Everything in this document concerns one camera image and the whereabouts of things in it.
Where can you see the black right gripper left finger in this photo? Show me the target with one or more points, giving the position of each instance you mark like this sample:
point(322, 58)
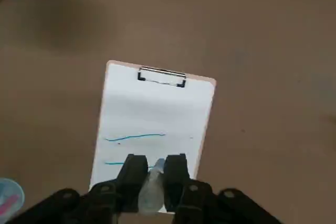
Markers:
point(131, 182)

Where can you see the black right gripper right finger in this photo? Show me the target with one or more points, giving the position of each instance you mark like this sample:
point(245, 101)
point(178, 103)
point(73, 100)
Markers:
point(176, 182)

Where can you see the blue pen with clear cap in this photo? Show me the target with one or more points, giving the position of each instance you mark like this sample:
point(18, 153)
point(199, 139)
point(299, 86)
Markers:
point(152, 190)

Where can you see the clear plastic pen cup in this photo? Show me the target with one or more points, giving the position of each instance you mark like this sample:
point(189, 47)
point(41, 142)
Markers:
point(15, 187)

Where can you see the pink pen with clear cap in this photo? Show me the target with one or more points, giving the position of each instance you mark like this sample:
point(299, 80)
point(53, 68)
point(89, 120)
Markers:
point(9, 203)

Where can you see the white paper sheet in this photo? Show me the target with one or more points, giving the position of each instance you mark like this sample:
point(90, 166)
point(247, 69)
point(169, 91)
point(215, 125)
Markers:
point(152, 108)

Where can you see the wooden clipboard with metal clip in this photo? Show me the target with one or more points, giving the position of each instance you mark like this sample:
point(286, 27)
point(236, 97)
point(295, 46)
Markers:
point(202, 77)

